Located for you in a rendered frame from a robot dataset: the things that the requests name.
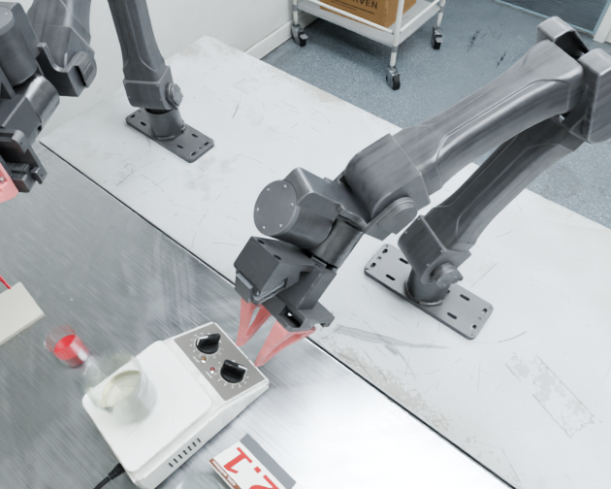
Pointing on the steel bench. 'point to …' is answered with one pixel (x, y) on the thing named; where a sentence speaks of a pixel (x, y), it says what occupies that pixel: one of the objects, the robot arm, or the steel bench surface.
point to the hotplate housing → (158, 472)
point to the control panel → (218, 362)
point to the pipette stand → (8, 314)
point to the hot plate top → (185, 382)
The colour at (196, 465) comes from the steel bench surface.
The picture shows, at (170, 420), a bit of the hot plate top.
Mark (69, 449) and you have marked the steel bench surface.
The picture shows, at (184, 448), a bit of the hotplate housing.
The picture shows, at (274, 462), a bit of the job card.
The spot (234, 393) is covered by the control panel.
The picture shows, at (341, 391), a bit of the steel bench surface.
